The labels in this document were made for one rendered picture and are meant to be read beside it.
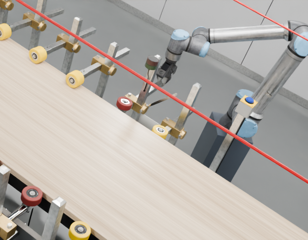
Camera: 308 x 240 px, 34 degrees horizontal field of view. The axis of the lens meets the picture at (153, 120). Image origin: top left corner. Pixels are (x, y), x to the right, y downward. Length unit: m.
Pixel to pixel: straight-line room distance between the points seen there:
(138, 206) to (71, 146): 0.41
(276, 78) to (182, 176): 0.90
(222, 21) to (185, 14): 0.40
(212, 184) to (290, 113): 2.84
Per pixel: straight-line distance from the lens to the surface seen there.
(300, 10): 5.04
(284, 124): 4.90
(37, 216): 2.17
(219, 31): 2.95
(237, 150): 3.33
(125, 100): 2.63
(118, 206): 2.08
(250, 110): 2.41
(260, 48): 5.23
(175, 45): 2.82
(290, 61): 2.87
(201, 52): 2.83
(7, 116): 2.35
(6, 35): 2.82
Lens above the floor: 2.39
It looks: 35 degrees down
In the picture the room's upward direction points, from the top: 22 degrees clockwise
